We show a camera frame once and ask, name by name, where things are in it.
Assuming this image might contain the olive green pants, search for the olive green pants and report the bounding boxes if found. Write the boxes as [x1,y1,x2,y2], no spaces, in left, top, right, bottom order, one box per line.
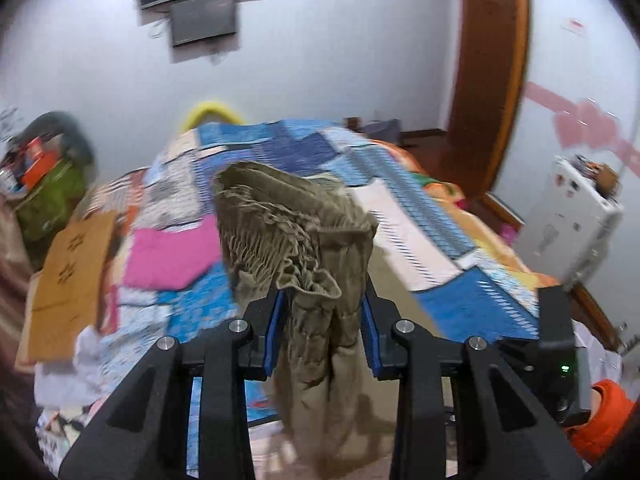
[212,162,378,478]

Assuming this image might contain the orange sleeve forearm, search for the orange sleeve forearm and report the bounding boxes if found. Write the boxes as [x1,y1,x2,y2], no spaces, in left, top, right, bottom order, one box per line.
[565,379,634,466]

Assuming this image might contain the white appliance with stickers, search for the white appliance with stickers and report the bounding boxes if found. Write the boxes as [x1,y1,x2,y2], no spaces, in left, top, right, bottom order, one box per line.
[513,156,624,289]

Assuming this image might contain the wooden lap tray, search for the wooden lap tray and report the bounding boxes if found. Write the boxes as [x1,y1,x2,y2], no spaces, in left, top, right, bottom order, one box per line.
[14,210,118,374]

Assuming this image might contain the orange floral blanket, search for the orange floral blanket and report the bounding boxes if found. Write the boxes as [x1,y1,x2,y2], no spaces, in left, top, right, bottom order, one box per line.
[374,136,559,290]

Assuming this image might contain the blue patchwork bedspread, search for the blue patchwork bedspread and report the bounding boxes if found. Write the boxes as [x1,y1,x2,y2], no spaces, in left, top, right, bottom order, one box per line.
[35,120,547,471]

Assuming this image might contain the pink folded garment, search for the pink folded garment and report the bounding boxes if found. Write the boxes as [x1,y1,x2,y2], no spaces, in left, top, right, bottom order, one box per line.
[122,214,221,290]

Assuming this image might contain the small dark side table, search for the small dark side table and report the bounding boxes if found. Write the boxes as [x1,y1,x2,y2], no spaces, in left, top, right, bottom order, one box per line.
[343,117,402,145]

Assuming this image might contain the yellow curved headboard item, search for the yellow curved headboard item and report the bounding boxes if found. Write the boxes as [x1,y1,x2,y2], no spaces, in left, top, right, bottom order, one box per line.
[181,101,245,133]

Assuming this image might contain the brown wooden door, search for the brown wooden door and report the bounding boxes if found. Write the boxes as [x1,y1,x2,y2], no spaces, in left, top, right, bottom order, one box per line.
[399,0,532,201]

